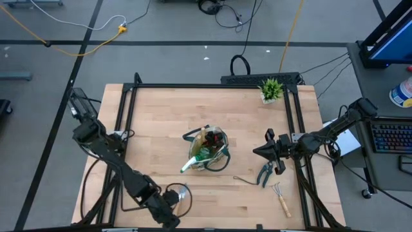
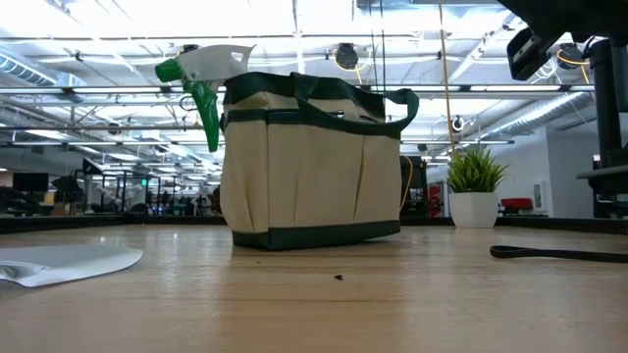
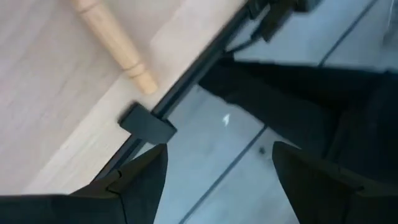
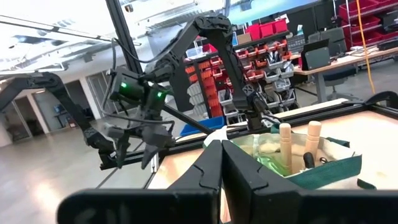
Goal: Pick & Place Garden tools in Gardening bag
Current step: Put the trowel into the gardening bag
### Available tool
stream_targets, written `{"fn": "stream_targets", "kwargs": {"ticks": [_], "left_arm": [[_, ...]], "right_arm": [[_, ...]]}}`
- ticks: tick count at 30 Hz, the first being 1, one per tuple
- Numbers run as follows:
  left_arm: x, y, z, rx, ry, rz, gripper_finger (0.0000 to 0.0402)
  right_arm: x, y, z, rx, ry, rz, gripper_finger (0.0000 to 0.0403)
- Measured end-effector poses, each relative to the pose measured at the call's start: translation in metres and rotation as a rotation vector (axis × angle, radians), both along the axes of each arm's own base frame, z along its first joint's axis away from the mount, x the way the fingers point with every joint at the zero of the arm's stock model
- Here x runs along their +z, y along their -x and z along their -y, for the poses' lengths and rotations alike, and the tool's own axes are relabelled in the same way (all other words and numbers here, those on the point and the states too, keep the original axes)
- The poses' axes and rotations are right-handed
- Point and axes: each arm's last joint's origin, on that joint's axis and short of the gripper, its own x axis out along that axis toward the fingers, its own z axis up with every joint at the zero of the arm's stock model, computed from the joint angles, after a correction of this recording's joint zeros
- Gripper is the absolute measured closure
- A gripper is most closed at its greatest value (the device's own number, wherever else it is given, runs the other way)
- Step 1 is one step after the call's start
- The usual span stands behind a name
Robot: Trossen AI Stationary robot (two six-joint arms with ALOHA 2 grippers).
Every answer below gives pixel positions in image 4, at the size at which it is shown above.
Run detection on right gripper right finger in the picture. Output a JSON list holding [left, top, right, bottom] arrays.
[[221, 139, 398, 224]]

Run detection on dark office chair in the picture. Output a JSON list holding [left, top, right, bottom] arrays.
[[322, 64, 358, 101]]

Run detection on red bin shelf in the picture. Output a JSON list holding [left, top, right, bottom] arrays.
[[337, 0, 398, 50]]

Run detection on long yellow cable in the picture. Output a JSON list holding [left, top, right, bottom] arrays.
[[355, 0, 376, 95]]

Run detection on blue plastic bin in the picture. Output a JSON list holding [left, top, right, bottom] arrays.
[[179, 116, 227, 137]]

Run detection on wooden-handled hand rake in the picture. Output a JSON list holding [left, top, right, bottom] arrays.
[[279, 122, 294, 175]]

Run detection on beige green gardening bag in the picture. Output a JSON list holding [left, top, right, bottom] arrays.
[[231, 123, 377, 191]]

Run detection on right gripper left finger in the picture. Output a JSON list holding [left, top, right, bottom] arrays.
[[57, 139, 223, 224]]

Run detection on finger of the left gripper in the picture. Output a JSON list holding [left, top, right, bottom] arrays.
[[141, 144, 174, 170], [116, 130, 131, 169]]

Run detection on wide wooden-handled trowel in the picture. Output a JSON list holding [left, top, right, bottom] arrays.
[[303, 120, 323, 162]]

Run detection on wooden office desk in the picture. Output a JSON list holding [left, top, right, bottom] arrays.
[[292, 46, 398, 103]]

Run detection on parts shelf with bins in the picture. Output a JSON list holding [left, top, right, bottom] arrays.
[[183, 17, 301, 125]]

